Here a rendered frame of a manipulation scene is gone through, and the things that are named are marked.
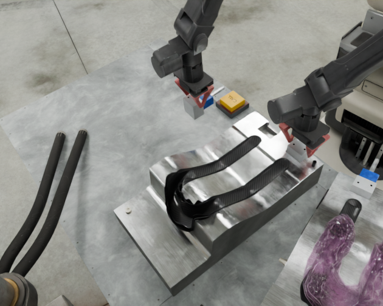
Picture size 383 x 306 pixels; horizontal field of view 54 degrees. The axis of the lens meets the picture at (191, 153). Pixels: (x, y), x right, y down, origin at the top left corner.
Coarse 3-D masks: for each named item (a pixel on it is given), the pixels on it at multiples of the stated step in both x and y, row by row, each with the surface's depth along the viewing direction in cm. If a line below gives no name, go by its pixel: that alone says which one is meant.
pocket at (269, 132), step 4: (264, 124) 109; (268, 124) 110; (260, 128) 109; (264, 128) 110; (268, 128) 110; (272, 128) 109; (264, 132) 110; (268, 132) 110; (272, 132) 110; (276, 132) 108; (268, 136) 109; (272, 136) 109
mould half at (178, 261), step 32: (256, 128) 108; (160, 160) 98; (192, 160) 100; (256, 160) 101; (160, 192) 98; (192, 192) 91; (224, 192) 93; (288, 192) 95; (128, 224) 95; (160, 224) 95; (224, 224) 85; (256, 224) 94; (160, 256) 89; (192, 256) 89
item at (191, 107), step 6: (216, 90) 111; (222, 90) 112; (186, 96) 108; (210, 96) 109; (186, 102) 107; (192, 102) 106; (210, 102) 110; (186, 108) 110; (192, 108) 106; (198, 108) 107; (204, 108) 110; (192, 114) 109; (198, 114) 109
